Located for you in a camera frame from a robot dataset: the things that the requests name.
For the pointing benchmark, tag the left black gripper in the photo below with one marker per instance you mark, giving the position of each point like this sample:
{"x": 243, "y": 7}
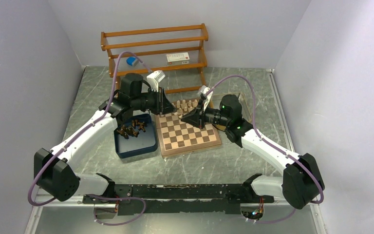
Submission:
{"x": 162, "y": 105}

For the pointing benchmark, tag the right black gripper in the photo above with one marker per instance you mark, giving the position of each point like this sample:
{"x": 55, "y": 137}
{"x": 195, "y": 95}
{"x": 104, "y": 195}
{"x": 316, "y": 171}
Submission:
{"x": 196, "y": 117}

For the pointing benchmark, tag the light queen chess piece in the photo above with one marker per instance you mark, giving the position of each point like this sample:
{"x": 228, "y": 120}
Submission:
{"x": 183, "y": 104}

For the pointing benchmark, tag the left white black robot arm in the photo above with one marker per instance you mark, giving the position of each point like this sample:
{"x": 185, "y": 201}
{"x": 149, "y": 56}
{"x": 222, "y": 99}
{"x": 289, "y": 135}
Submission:
{"x": 53, "y": 169}

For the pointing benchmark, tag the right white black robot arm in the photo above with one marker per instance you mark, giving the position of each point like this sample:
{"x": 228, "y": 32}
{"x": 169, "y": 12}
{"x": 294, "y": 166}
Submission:
{"x": 300, "y": 181}

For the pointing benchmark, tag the wooden chess board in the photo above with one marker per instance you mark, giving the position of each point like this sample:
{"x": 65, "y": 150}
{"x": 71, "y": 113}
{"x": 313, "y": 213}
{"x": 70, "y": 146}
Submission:
{"x": 176, "y": 137}

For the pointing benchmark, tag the dark chess pieces pile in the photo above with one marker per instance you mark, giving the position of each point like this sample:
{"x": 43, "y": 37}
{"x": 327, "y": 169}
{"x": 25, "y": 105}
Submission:
{"x": 133, "y": 129}

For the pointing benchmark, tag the gold metal tin tray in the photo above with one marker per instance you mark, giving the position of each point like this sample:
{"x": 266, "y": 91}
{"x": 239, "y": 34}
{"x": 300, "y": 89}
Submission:
{"x": 216, "y": 100}

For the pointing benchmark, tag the blue metal tin tray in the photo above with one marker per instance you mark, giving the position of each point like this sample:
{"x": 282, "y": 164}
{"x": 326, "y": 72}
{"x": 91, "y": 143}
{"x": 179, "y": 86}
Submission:
{"x": 145, "y": 142}

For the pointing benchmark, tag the blue eraser block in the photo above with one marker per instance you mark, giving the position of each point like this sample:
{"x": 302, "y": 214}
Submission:
{"x": 132, "y": 61}

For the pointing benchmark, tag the white red card box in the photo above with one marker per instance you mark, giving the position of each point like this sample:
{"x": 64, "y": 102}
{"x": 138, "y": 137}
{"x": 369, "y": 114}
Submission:
{"x": 178, "y": 58}

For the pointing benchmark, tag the wooden two-tier shelf rack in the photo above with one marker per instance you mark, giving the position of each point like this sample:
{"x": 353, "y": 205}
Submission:
{"x": 150, "y": 47}

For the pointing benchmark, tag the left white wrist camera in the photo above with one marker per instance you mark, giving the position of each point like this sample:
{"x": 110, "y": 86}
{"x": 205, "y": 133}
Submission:
{"x": 154, "y": 79}

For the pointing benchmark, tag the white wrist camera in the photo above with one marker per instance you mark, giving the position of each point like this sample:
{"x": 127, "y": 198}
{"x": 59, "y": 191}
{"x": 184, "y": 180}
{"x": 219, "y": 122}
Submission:
{"x": 154, "y": 79}
{"x": 207, "y": 93}

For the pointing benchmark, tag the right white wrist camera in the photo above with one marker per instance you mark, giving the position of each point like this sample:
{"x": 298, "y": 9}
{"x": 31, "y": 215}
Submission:
{"x": 207, "y": 93}

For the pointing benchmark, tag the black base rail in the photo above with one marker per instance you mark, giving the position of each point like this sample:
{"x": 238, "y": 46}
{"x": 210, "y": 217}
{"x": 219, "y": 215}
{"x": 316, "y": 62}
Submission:
{"x": 187, "y": 198}

